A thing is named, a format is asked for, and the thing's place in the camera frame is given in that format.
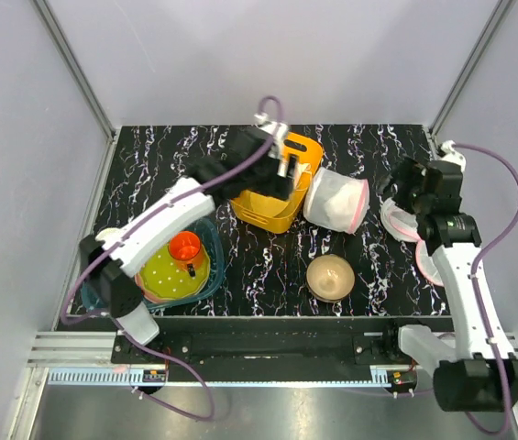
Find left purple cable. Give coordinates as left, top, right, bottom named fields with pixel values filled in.
left=59, top=94, right=287, bottom=423

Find pink plate under green plate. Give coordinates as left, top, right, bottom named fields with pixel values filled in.
left=133, top=269, right=204, bottom=303

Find teal transparent tray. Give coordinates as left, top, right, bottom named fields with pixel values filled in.
left=80, top=214, right=226, bottom=317

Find flat pink-rimmed mesh bag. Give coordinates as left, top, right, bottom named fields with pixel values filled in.
left=415, top=240, right=444, bottom=287

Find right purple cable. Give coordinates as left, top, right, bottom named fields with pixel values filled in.
left=345, top=141, right=518, bottom=435

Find yellow-green dotted plate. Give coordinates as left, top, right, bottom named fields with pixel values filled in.
left=137, top=243, right=211, bottom=280

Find orange plastic cup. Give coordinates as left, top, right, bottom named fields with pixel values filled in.
left=168, top=231, right=205, bottom=271

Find beige bra in basket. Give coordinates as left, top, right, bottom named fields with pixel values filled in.
left=249, top=163, right=312, bottom=217

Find yellow plastic basket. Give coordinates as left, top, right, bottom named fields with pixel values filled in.
left=230, top=132, right=324, bottom=234

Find purple cable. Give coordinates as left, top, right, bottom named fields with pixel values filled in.
left=345, top=141, right=518, bottom=435
left=59, top=94, right=287, bottom=423

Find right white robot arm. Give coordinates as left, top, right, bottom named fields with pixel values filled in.
left=381, top=141, right=518, bottom=413

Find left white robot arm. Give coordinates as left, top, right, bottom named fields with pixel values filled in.
left=77, top=121, right=297, bottom=363

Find white mesh laundry bag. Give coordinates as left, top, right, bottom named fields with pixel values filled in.
left=303, top=168, right=369, bottom=235

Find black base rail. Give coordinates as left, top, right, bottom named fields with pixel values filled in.
left=110, top=315, right=452, bottom=368

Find open laundry bag pink trim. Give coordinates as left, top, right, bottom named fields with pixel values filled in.
left=380, top=198, right=421, bottom=243

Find pale yellow mug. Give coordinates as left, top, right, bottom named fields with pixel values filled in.
left=95, top=227, right=122, bottom=241

